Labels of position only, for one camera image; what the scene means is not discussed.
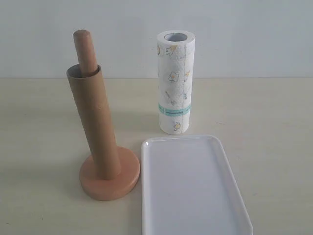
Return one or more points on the printed white paper towel roll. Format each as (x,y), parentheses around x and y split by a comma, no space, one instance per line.
(175,64)

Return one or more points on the brown cardboard tube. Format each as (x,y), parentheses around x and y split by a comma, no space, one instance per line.
(91,101)

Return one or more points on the white rectangular plastic tray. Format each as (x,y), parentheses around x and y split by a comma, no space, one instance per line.
(188,188)

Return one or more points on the wooden paper towel holder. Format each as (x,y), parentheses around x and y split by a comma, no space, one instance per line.
(92,185)

